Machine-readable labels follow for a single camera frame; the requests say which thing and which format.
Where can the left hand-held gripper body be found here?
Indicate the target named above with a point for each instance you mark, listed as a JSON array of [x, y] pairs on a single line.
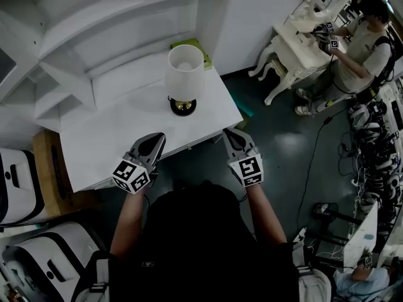
[[132, 175]]

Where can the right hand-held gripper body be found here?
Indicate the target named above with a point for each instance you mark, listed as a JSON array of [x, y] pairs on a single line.
[[248, 170]]

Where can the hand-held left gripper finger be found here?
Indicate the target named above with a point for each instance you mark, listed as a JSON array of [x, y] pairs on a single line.
[[158, 151], [140, 141]]

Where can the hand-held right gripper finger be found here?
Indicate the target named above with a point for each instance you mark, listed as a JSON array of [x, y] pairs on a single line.
[[227, 145], [245, 140]]

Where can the white shade table lamp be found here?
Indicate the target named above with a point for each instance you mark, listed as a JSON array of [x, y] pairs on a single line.
[[184, 74]]

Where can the person's right forearm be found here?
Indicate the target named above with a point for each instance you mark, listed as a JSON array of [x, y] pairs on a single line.
[[266, 214]]

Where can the person's left forearm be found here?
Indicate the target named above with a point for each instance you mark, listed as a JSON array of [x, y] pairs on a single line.
[[127, 222]]

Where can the green box under desk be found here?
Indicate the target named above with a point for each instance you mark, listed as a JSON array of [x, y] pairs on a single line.
[[245, 112]]

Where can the person's black shirt torso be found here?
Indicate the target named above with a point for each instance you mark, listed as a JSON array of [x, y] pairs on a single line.
[[201, 247]]

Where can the black metal stand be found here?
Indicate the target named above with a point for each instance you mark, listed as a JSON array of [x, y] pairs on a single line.
[[330, 219]]

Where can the white ornate dressing table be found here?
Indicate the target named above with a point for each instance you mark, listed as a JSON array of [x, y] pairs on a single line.
[[289, 42]]

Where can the large white black case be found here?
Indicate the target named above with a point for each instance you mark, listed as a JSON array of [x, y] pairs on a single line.
[[53, 256]]

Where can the small white black case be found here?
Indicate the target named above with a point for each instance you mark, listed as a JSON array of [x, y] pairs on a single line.
[[19, 187]]

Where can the white shelf unit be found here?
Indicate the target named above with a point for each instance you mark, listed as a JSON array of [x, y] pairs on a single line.
[[94, 27]]

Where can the white board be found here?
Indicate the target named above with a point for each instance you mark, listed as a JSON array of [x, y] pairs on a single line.
[[362, 234]]

